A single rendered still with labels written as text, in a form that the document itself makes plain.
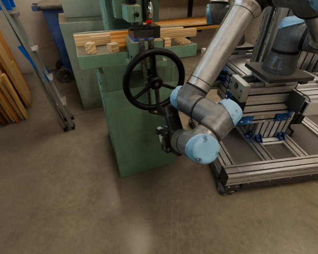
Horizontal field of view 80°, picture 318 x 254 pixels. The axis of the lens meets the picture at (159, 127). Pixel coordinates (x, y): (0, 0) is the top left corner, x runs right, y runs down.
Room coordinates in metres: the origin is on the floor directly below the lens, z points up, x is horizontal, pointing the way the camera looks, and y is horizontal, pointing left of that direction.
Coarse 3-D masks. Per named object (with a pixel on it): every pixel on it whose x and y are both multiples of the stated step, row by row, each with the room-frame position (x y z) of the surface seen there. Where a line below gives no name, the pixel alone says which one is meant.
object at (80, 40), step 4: (164, 28) 1.18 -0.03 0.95; (168, 28) 1.18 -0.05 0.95; (172, 28) 1.19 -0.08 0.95; (176, 28) 1.20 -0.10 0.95; (180, 28) 1.21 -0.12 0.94; (108, 32) 1.08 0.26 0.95; (76, 36) 1.01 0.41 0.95; (80, 36) 1.02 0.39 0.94; (84, 36) 1.02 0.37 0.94; (88, 36) 1.03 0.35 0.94; (76, 40) 1.01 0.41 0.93; (80, 40) 1.02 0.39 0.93; (84, 40) 1.02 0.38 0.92; (88, 40) 1.03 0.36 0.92; (76, 44) 1.01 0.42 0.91; (80, 44) 1.01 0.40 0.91
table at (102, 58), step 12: (84, 48) 0.97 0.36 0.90; (96, 48) 0.97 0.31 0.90; (120, 48) 0.97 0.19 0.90; (168, 48) 0.99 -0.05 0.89; (180, 48) 1.02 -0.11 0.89; (192, 48) 1.04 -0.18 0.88; (84, 60) 0.85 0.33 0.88; (96, 60) 0.87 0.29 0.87; (108, 60) 0.89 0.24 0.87; (120, 60) 0.91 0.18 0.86
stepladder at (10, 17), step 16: (0, 0) 1.40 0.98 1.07; (16, 16) 1.55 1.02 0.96; (16, 32) 1.41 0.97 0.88; (32, 48) 1.51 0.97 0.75; (32, 64) 1.42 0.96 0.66; (48, 80) 1.45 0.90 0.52; (48, 96) 1.42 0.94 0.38; (64, 96) 1.63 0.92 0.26; (64, 112) 1.44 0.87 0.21; (64, 128) 1.42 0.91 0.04
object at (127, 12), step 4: (124, 4) 1.12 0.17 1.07; (128, 4) 1.12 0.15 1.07; (132, 4) 1.12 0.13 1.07; (136, 4) 1.12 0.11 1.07; (124, 8) 1.09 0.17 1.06; (128, 8) 1.04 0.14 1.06; (132, 8) 1.05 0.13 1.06; (136, 8) 1.06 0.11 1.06; (140, 8) 1.06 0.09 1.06; (124, 12) 1.10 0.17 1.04; (128, 12) 1.04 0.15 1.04; (132, 12) 1.05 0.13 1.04; (140, 12) 1.06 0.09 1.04; (124, 16) 1.11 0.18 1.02; (128, 16) 1.04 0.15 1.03; (132, 16) 1.05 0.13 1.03; (140, 16) 1.06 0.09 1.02; (128, 20) 1.04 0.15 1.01; (132, 20) 1.05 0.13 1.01; (136, 20) 1.06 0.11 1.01; (140, 20) 1.06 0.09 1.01
